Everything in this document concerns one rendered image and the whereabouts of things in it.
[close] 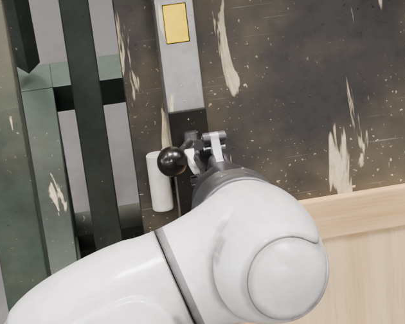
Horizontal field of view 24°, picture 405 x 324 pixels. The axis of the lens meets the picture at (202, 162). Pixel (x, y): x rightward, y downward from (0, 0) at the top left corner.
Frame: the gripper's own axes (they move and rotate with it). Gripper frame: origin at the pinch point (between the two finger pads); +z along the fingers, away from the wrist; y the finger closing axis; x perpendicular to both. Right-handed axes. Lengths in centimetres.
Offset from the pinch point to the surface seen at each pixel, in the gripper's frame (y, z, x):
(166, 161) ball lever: 0.6, -0.2, 4.2
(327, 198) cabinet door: -12.5, 14.6, -19.4
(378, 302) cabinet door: -29.7, 14.5, -25.8
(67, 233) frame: -34, 84, 19
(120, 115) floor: -38, 218, -2
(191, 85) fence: 7.1, 12.1, -1.5
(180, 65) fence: 10.0, 12.1, -0.4
